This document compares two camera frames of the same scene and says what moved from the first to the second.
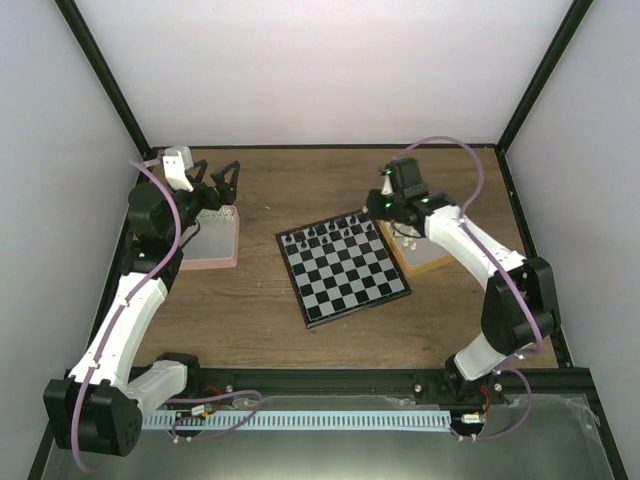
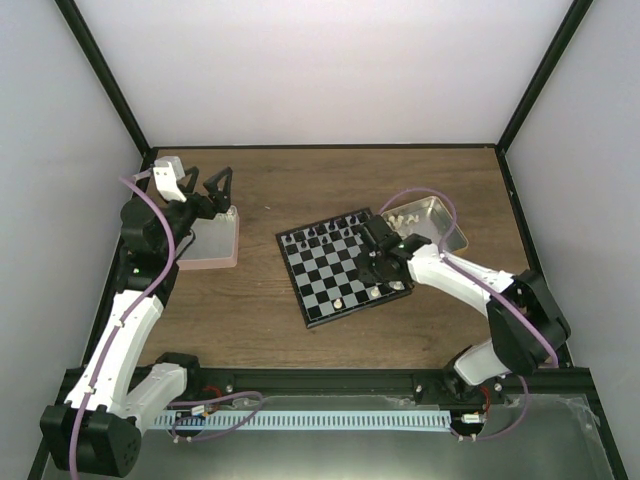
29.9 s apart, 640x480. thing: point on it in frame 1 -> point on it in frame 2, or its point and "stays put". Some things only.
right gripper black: [371, 203] -> [365, 274]
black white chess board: [339, 267] stays put
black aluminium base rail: [247, 383] stays put
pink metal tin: [213, 240] stays put
